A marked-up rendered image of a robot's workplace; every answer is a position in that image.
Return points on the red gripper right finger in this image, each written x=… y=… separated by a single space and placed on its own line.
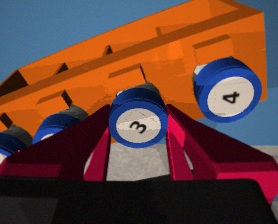
x=215 y=155

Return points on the orange tube rack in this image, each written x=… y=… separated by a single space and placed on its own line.
x=167 y=61

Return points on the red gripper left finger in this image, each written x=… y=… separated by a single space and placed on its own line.
x=64 y=154

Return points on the blue flat mat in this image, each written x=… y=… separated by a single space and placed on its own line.
x=33 y=29

